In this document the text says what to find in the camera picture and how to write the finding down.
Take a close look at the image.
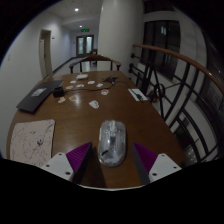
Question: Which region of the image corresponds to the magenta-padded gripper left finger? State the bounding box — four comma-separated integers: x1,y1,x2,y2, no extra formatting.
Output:
41,141,108,188

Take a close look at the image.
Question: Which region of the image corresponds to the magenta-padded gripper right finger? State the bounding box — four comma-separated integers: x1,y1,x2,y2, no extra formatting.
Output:
131,142,183,186

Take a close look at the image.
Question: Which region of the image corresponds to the white marble-print mouse pad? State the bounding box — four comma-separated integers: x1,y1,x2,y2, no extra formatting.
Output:
9,119,56,168

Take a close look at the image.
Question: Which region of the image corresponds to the black closed laptop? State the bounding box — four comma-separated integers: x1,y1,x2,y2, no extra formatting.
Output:
15,79,65,114

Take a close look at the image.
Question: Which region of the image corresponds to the white paper sheet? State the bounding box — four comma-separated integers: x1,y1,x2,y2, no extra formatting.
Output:
127,87,149,102

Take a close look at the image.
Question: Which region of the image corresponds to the flat white box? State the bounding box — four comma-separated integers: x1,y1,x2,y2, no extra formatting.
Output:
75,73,89,81

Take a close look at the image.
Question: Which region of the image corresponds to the black railing with wooden handrail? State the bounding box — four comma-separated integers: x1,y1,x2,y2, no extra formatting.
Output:
128,43,224,165

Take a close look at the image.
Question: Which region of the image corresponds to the wooden armchair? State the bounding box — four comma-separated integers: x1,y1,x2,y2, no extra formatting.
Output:
68,54,123,75

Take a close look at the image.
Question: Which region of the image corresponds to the pale side door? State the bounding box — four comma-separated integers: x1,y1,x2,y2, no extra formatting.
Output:
38,29,54,80

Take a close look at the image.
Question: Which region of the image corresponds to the dark framed window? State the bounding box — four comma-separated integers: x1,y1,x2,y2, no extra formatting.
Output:
141,19,181,80

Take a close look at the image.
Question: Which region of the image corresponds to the glazed double door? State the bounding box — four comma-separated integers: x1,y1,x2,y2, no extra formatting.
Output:
75,34,95,57

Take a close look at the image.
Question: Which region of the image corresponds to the black cable adapter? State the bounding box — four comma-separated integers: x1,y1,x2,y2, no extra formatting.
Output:
103,76,119,84

